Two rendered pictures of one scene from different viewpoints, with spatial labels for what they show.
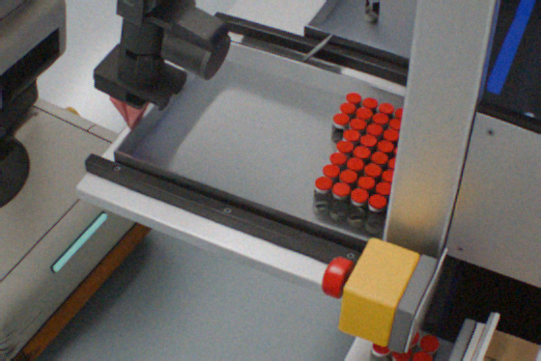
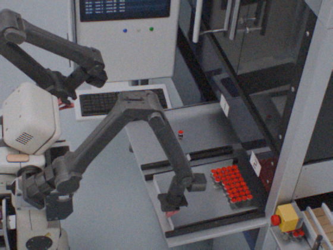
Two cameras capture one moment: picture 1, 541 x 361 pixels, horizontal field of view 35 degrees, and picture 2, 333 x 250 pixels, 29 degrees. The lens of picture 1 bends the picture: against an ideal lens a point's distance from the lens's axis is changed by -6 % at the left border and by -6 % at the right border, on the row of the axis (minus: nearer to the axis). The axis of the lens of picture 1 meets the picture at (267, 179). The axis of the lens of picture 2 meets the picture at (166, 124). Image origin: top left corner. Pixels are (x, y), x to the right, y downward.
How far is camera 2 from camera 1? 169 cm
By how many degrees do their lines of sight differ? 31
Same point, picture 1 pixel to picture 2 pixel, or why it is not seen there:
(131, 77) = (177, 202)
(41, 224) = not seen: outside the picture
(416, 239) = (285, 200)
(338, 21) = not seen: hidden behind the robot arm
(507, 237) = (309, 187)
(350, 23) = not seen: hidden behind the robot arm
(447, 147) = (295, 176)
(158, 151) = (176, 219)
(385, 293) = (294, 216)
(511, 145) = (310, 168)
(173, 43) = (194, 186)
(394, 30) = (190, 139)
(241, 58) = (165, 177)
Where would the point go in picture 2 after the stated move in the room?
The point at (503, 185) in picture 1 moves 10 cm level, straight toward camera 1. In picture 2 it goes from (308, 177) to (322, 198)
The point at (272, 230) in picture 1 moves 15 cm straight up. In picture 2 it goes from (231, 220) to (236, 195)
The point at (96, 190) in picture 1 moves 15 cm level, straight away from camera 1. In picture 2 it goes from (175, 241) to (141, 222)
